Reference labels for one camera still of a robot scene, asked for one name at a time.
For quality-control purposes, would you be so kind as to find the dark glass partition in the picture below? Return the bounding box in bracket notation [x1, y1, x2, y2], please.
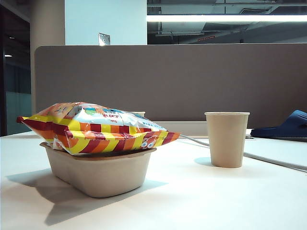
[0, 4, 31, 137]

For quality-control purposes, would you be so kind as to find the grey desk divider panel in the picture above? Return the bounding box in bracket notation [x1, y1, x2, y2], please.
[34, 43, 307, 131]

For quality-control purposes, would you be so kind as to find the dark blue slipper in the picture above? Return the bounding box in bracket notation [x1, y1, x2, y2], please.
[250, 109, 307, 142]

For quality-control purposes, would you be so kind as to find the beige paper pulp box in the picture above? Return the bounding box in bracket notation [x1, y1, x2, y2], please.
[39, 141, 158, 198]

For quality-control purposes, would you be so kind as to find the prawn crackers snack bag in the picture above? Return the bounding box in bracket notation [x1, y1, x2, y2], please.
[16, 102, 181, 156]

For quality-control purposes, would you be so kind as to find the beige round column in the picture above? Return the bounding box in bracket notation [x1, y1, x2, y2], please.
[30, 0, 66, 131]

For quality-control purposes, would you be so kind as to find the metal wall plate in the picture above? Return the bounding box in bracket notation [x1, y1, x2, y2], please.
[98, 33, 111, 46]

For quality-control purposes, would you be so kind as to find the white cable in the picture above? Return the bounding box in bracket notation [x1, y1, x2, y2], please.
[178, 134, 307, 173]

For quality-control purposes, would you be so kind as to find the fluorescent ceiling light strip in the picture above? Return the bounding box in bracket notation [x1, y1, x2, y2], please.
[146, 14, 307, 22]

